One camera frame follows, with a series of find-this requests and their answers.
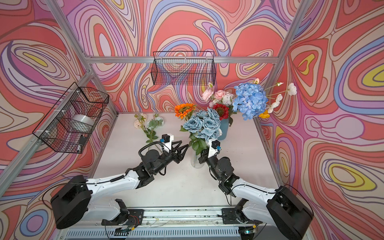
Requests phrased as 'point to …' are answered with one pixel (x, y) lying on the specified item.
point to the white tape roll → (81, 123)
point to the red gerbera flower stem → (222, 111)
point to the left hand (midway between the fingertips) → (186, 144)
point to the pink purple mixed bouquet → (222, 103)
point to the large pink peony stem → (209, 93)
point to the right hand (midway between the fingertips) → (200, 144)
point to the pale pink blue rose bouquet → (148, 126)
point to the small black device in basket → (82, 142)
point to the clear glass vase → (194, 161)
